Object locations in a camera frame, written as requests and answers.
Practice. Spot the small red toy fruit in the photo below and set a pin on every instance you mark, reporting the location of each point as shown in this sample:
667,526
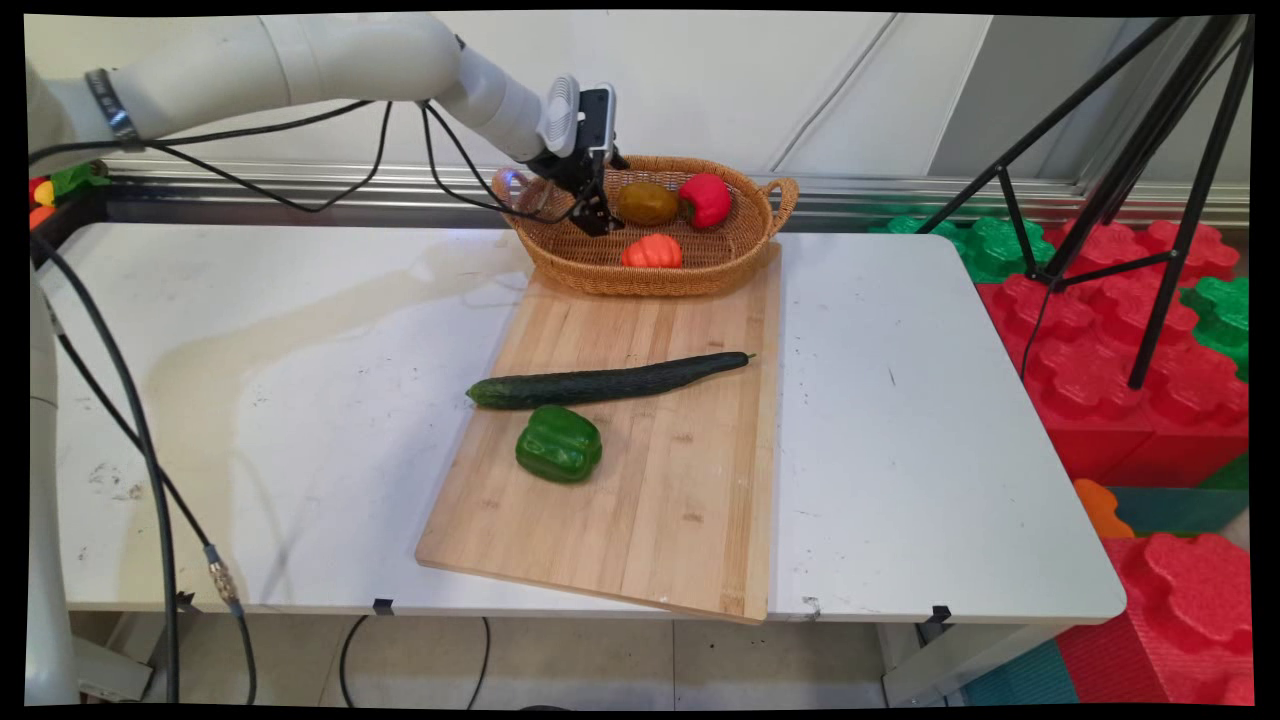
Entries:
34,188

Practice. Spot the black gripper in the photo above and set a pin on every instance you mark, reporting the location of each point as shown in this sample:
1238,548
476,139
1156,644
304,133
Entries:
575,172

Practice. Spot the black tripod stand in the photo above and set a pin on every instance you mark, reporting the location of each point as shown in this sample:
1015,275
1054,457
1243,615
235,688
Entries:
1150,150

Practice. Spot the small orange toy fruit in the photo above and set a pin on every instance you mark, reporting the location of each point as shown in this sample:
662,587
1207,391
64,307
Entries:
40,216

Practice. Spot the red toy bell pepper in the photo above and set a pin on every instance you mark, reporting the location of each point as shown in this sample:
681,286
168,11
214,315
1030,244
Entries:
706,200

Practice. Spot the orange foam piece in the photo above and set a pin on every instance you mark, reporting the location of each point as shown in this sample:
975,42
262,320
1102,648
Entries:
1098,508

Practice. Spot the small green toy vegetable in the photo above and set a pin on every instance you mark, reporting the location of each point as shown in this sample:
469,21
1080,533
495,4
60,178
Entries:
78,178

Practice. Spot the wooden cutting board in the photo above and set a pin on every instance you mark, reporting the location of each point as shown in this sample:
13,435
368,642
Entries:
650,500

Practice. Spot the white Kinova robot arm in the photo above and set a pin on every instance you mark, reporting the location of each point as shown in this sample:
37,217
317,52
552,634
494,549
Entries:
280,60

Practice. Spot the green foam block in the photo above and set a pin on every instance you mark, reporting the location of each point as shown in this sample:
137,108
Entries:
990,245
1222,315

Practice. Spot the green toy bell pepper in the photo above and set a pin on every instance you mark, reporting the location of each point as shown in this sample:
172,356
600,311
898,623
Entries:
560,445

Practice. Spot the large red foam block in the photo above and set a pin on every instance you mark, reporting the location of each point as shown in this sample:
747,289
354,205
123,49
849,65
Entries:
1100,380

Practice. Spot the brown toy potato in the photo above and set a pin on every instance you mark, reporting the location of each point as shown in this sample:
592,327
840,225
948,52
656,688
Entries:
648,204

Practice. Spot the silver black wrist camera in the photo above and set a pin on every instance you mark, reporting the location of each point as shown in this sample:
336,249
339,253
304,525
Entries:
596,120

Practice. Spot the long dark green cucumber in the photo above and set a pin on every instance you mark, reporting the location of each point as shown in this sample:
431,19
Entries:
600,383

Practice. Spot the white table leg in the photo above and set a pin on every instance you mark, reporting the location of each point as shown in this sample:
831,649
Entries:
960,660

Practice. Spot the teal foam floor mat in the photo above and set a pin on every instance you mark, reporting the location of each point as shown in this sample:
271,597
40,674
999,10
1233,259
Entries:
1020,680

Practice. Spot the aluminium wall rail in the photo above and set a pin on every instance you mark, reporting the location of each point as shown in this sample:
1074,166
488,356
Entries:
900,195

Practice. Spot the small yellow toy fruit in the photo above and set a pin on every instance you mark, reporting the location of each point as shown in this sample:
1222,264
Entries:
44,192

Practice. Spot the orange toy pumpkin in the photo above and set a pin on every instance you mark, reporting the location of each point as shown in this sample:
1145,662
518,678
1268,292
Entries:
652,253

